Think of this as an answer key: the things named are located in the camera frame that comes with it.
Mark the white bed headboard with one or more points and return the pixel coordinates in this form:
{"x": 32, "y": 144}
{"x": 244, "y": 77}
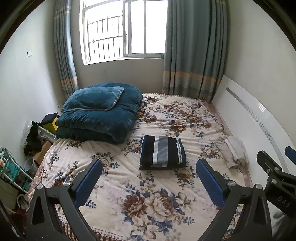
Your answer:
{"x": 245, "y": 115}

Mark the cardboard box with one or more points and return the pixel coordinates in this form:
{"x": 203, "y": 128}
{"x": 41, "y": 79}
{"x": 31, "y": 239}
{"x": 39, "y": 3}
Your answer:
{"x": 42, "y": 150}

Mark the black clothes heap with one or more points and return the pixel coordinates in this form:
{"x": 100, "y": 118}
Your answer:
{"x": 34, "y": 138}

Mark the barred window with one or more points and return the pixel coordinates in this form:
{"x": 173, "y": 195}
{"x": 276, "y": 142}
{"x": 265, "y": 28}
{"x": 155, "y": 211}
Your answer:
{"x": 124, "y": 30}

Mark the black garment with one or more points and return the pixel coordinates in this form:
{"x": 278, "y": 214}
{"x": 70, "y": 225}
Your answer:
{"x": 148, "y": 167}

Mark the black cloth on yellow box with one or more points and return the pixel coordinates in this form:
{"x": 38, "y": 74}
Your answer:
{"x": 49, "y": 117}

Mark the white mug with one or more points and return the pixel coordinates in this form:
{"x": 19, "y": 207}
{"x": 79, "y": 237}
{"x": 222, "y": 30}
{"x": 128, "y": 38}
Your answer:
{"x": 22, "y": 201}

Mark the white wall socket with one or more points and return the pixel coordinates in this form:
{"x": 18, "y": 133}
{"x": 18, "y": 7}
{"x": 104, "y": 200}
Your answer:
{"x": 29, "y": 54}

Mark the beige folded cloth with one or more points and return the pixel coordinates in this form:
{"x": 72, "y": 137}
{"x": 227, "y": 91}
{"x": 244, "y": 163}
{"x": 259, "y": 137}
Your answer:
{"x": 234, "y": 149}

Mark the striped navy knit sweater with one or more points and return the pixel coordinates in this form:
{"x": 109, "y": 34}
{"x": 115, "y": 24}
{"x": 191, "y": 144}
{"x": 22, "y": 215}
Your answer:
{"x": 161, "y": 150}

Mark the teal pillow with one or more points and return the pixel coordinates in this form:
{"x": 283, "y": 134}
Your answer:
{"x": 94, "y": 98}

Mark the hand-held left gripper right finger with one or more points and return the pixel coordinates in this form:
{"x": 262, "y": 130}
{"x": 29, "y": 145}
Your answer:
{"x": 210, "y": 183}

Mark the yellow box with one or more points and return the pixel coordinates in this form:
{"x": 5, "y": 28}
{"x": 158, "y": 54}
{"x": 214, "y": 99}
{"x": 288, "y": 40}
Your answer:
{"x": 52, "y": 126}

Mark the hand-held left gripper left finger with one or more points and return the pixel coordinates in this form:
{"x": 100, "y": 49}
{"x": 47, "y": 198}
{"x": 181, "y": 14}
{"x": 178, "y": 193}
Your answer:
{"x": 86, "y": 183}

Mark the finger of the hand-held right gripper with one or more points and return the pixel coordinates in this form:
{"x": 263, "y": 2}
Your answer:
{"x": 268, "y": 161}
{"x": 291, "y": 154}

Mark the white bucket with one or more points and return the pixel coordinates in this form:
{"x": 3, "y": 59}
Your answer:
{"x": 31, "y": 165}

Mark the teal folded quilt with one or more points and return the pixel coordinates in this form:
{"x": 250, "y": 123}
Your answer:
{"x": 97, "y": 125}

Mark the floral fleece blanket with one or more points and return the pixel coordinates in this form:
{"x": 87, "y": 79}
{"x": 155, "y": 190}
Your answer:
{"x": 129, "y": 185}

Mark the grey-blue curtain with yellow band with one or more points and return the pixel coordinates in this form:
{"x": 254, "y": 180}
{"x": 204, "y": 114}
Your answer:
{"x": 192, "y": 58}
{"x": 66, "y": 58}

